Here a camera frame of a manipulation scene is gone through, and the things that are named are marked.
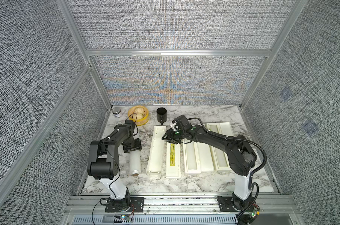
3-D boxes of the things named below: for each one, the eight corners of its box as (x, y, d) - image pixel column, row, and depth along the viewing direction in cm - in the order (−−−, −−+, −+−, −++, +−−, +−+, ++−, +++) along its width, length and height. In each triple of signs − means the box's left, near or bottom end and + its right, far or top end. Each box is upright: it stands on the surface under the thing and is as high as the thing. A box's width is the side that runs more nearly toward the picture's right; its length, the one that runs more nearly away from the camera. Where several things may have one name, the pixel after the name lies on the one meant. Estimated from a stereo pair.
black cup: (156, 125, 110) (156, 117, 102) (157, 115, 116) (156, 107, 109) (166, 125, 110) (166, 117, 102) (166, 115, 116) (166, 107, 109)
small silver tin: (117, 119, 113) (115, 115, 109) (112, 113, 118) (110, 108, 114) (124, 116, 116) (122, 111, 111) (119, 110, 120) (117, 105, 116)
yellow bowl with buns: (127, 126, 109) (125, 121, 105) (130, 110, 120) (129, 105, 115) (147, 126, 109) (146, 121, 105) (149, 110, 120) (148, 105, 115)
